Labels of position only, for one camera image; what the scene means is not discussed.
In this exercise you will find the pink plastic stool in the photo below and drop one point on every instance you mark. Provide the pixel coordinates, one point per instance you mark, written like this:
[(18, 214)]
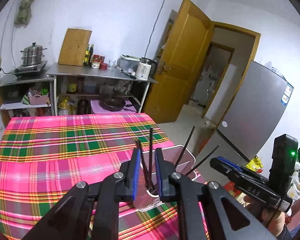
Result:
[(96, 108)]

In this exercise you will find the stainless steel steamer pot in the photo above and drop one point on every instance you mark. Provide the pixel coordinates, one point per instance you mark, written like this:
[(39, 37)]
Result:
[(32, 55)]

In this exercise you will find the small red jar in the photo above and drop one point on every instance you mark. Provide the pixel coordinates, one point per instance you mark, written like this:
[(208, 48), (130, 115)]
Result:
[(102, 59)]

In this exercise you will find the small white bin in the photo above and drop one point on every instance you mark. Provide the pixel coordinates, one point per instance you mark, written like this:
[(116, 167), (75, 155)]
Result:
[(210, 124)]

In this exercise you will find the yellow cooking oil jug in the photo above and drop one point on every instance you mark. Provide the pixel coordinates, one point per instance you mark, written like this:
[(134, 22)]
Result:
[(65, 105)]

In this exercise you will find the black frying pan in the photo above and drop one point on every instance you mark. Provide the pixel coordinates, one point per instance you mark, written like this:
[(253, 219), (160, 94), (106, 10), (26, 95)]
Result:
[(112, 104)]

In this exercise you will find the wooden cutting board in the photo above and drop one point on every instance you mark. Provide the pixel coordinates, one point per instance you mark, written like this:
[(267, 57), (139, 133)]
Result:
[(73, 47)]

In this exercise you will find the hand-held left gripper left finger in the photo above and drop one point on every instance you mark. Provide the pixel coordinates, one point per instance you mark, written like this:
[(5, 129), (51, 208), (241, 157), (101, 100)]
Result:
[(136, 175)]

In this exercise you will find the black chopstick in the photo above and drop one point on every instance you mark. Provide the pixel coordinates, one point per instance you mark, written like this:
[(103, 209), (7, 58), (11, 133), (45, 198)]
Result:
[(144, 170), (186, 143), (202, 160), (151, 155)]

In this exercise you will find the yellow wooden door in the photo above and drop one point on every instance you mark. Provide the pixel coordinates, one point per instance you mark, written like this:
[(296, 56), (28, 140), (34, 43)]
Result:
[(182, 67)]

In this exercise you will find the tall steel kitchen counter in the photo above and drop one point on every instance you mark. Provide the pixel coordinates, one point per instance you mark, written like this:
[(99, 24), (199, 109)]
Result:
[(90, 72)]

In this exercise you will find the pink green plaid tablecloth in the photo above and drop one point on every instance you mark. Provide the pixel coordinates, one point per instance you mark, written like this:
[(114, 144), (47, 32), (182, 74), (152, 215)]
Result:
[(52, 167)]

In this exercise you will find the yellow wooden door frame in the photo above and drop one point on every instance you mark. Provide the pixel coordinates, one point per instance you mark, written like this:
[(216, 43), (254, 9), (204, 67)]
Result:
[(237, 28)]

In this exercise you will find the dark brown bottle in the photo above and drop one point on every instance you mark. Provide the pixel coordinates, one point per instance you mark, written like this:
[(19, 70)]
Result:
[(82, 106)]

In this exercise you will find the pink plastic utensil basket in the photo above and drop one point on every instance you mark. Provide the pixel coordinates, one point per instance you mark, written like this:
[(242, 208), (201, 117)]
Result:
[(183, 155)]

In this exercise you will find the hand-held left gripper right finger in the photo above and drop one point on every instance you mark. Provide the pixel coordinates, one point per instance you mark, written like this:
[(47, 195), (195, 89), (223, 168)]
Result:
[(158, 175)]

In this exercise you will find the low steel kitchen table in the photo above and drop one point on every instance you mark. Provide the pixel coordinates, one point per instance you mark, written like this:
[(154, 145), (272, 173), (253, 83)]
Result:
[(15, 80)]

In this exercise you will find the knotted green curtain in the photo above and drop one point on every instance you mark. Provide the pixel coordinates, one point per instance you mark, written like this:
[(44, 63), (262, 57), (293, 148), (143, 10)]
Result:
[(23, 12)]

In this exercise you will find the flat red lidded container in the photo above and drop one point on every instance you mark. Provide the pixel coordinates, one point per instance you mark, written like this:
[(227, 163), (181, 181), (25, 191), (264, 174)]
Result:
[(104, 67)]

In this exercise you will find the yellow snack bag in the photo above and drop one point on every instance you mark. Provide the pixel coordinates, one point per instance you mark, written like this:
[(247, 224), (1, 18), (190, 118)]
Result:
[(255, 164)]

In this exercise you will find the pink storage basket with greens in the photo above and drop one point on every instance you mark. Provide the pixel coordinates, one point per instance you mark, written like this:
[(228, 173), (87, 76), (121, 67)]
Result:
[(37, 98)]

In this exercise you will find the clear drinking glass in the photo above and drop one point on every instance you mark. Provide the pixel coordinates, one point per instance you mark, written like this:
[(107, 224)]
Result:
[(111, 65)]

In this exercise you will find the yellow oil bottle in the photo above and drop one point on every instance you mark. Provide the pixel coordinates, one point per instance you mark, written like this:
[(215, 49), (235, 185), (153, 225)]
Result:
[(86, 56)]

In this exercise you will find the dark sauce bottle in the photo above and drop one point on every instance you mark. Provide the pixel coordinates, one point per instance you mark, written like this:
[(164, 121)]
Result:
[(91, 55)]

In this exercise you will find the person's right hand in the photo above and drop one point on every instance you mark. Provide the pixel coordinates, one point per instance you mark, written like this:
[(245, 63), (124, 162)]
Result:
[(275, 222)]

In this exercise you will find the silver refrigerator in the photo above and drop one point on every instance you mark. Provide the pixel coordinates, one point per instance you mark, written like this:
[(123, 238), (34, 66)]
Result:
[(252, 105)]

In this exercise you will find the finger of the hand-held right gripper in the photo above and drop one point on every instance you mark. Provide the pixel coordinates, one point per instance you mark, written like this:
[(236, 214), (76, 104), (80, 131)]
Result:
[(218, 165), (230, 162)]

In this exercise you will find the red cardboard box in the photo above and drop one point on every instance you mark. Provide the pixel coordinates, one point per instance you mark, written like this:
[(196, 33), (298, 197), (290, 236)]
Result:
[(230, 192)]

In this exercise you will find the white electric kettle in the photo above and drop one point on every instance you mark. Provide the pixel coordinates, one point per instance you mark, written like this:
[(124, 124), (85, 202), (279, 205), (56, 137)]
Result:
[(143, 70)]

